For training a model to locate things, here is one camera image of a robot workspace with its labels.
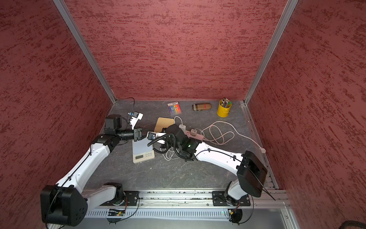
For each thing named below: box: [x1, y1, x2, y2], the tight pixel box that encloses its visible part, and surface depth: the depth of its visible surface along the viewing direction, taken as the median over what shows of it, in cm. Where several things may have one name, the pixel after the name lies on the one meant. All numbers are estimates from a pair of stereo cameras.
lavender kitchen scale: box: [132, 137, 156, 164], surface depth 89 cm
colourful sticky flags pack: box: [167, 101, 182, 116], surface depth 116 cm
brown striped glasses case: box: [192, 102, 213, 111], surface depth 116 cm
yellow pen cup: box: [216, 98, 233, 118], surface depth 106 cm
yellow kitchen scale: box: [153, 117, 175, 133], surface depth 106 cm
